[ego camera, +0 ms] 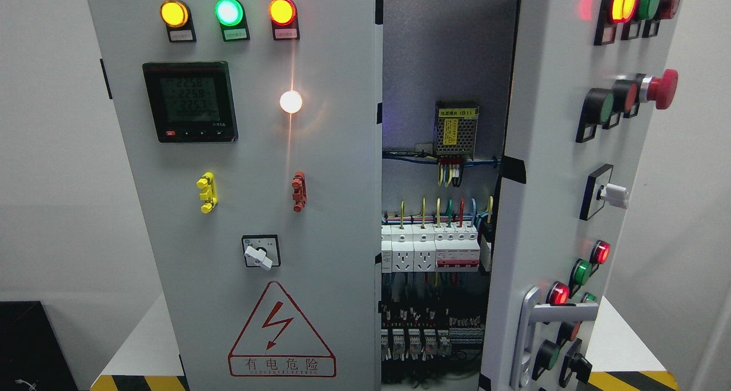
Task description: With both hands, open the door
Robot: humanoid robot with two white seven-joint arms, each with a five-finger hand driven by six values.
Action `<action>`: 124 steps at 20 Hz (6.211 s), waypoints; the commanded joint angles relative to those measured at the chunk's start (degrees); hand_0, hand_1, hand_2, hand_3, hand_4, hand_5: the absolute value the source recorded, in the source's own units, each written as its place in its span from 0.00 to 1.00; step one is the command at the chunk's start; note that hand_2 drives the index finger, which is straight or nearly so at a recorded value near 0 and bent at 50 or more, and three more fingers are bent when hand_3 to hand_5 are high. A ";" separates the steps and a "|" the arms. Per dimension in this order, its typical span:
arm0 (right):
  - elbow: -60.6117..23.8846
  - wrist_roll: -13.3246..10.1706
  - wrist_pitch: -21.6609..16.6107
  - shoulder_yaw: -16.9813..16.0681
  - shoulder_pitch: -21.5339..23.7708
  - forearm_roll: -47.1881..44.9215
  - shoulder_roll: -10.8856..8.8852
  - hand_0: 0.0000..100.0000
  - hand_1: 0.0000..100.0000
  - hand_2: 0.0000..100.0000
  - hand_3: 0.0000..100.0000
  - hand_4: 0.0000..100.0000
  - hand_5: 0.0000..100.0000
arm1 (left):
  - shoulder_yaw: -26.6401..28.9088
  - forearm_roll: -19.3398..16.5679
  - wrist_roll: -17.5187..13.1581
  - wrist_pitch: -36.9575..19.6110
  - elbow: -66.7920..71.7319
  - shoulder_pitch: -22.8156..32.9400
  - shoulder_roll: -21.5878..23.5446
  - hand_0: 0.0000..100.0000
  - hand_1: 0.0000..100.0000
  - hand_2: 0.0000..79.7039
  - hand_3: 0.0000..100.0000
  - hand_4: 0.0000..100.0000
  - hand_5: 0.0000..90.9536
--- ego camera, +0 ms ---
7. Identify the white rotary selector switch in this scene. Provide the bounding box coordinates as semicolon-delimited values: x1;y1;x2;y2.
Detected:
241;234;281;271

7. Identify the yellow terminal post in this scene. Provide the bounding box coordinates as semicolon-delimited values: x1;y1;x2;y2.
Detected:
196;172;218;214

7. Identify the silver door handle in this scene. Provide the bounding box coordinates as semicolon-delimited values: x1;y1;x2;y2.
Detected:
509;287;600;390

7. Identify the black digital power meter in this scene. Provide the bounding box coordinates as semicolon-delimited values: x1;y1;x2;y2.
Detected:
143;61;238;142

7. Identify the red emergency stop button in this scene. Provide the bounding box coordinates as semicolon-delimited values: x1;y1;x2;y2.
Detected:
637;68;679;110

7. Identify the right door white selector switch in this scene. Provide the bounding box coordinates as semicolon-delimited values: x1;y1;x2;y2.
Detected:
579;164;629;220

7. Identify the red electric warning sticker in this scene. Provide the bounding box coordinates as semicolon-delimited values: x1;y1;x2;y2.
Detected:
228;281;337;377

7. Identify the green indicator light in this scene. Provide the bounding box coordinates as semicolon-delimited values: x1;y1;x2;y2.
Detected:
214;0;250;42

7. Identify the perforated metal power supply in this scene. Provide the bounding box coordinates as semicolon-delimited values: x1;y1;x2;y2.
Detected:
433;100;480;159

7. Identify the white socket breaker row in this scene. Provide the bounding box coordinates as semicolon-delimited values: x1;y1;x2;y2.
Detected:
381;221;480;272

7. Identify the yellow indicator light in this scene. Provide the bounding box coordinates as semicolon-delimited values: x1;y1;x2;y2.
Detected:
160;0;196;43

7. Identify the red terminal post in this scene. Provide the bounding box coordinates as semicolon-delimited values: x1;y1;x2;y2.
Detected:
291;171;307;212

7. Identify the relay terminal row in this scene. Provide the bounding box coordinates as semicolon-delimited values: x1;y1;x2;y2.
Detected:
379;303;485;361

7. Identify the red indicator light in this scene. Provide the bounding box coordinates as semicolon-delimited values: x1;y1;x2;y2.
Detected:
268;0;300;41

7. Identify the grey cabinet door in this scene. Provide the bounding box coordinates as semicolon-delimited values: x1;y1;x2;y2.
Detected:
88;0;382;390
479;0;683;390

